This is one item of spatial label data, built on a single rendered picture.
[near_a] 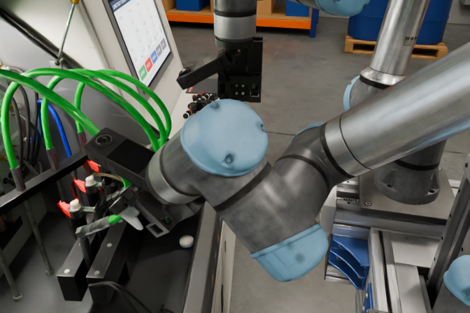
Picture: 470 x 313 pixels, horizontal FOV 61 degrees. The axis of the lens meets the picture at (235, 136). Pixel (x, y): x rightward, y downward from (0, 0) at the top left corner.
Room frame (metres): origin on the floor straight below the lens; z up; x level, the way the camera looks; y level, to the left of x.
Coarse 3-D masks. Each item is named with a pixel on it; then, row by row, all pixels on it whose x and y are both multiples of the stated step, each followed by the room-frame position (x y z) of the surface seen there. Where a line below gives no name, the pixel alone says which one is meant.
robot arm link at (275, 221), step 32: (288, 160) 0.38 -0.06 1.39; (256, 192) 0.30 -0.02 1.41; (288, 192) 0.32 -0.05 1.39; (320, 192) 0.35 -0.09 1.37; (256, 224) 0.29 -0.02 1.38; (288, 224) 0.29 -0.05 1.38; (320, 224) 0.31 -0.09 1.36; (256, 256) 0.28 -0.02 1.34; (288, 256) 0.27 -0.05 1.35; (320, 256) 0.28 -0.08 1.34
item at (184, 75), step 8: (216, 56) 0.71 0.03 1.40; (224, 56) 0.69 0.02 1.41; (200, 64) 0.72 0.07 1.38; (208, 64) 0.70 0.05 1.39; (216, 64) 0.70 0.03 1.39; (224, 64) 0.69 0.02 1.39; (184, 72) 0.71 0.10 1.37; (192, 72) 0.70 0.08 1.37; (200, 72) 0.70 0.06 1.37; (208, 72) 0.70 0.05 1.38; (216, 72) 0.70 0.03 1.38; (176, 80) 0.71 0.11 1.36; (184, 80) 0.70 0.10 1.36; (192, 80) 0.70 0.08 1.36; (200, 80) 0.70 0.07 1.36; (184, 88) 0.70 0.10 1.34
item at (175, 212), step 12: (132, 192) 0.42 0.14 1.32; (144, 192) 0.42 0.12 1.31; (132, 204) 0.42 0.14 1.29; (144, 204) 0.41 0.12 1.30; (156, 204) 0.41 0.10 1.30; (168, 204) 0.38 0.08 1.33; (180, 204) 0.38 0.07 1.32; (192, 204) 0.38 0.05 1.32; (144, 216) 0.44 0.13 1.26; (156, 216) 0.40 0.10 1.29; (168, 216) 0.41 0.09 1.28; (180, 216) 0.39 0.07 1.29; (168, 228) 0.39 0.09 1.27
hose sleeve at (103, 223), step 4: (108, 216) 0.52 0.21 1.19; (100, 220) 0.52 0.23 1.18; (104, 220) 0.51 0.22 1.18; (88, 224) 0.53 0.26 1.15; (92, 224) 0.52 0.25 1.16; (96, 224) 0.52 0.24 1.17; (100, 224) 0.51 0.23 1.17; (104, 224) 0.51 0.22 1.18; (108, 224) 0.50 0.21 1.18; (112, 224) 0.51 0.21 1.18; (84, 228) 0.53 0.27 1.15; (88, 228) 0.52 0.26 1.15; (92, 228) 0.52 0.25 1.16; (96, 228) 0.51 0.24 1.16; (100, 228) 0.51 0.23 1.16; (84, 232) 0.52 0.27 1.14; (88, 232) 0.52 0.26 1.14; (92, 232) 0.52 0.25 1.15
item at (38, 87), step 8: (0, 72) 0.56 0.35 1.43; (8, 72) 0.56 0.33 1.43; (16, 80) 0.55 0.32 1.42; (24, 80) 0.54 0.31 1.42; (32, 80) 0.55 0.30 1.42; (32, 88) 0.54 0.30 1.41; (40, 88) 0.53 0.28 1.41; (48, 88) 0.54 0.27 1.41; (48, 96) 0.53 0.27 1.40; (56, 96) 0.53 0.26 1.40; (56, 104) 0.53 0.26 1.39; (64, 104) 0.52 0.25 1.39; (72, 112) 0.52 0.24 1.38; (80, 112) 0.52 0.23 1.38; (80, 120) 0.51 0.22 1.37; (88, 120) 0.51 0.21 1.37; (88, 128) 0.51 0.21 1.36; (96, 128) 0.51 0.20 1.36; (128, 184) 0.49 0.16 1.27; (112, 216) 0.51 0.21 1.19
